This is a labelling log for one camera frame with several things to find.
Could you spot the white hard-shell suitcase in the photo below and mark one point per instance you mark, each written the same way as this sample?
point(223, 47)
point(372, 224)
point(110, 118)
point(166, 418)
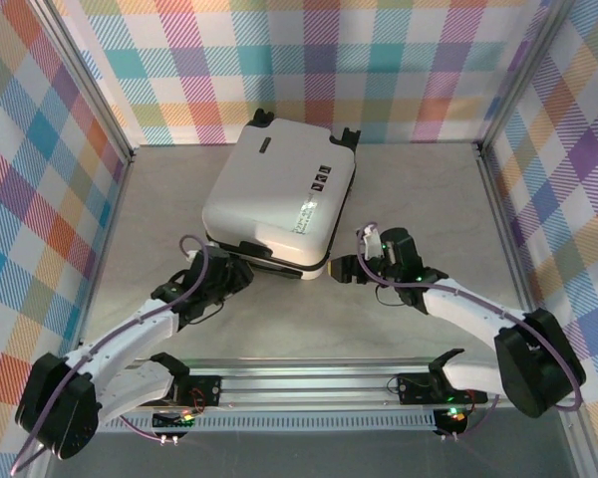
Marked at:
point(269, 189)

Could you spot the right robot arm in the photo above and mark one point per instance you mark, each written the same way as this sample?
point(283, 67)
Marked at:
point(468, 304)

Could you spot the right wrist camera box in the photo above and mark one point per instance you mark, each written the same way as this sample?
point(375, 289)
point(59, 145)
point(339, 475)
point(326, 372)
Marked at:
point(374, 244)

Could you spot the aluminium side rail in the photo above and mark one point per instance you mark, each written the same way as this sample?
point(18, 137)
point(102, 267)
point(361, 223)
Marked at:
point(109, 224)
point(503, 224)

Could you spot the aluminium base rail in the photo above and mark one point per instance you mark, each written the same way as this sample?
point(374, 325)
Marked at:
point(304, 391)

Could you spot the aluminium frame post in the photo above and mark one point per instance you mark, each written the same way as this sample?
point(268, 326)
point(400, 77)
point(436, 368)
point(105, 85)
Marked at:
point(522, 74)
point(96, 94)

